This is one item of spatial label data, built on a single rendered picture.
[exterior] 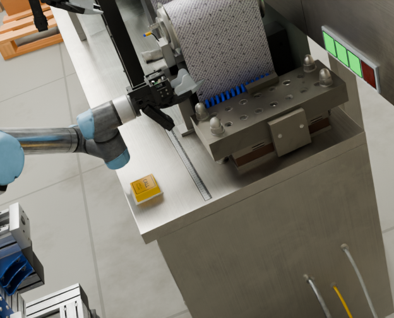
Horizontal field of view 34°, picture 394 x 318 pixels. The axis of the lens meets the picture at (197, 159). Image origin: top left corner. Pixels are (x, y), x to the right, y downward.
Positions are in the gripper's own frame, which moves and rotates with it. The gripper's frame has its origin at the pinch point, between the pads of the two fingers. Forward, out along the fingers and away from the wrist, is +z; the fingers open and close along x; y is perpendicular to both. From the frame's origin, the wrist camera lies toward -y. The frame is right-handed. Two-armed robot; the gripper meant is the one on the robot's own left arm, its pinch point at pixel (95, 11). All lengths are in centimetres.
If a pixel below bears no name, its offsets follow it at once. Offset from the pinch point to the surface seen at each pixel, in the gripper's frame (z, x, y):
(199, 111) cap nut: 31.2, -15.1, -14.7
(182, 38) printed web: 22.2, -7.4, 1.2
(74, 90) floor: 68, 234, -120
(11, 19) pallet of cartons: 37, 365, -124
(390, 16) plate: 38, -60, 31
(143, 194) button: 22, -20, -40
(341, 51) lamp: 48, -37, 17
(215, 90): 37.5, -7.3, -10.6
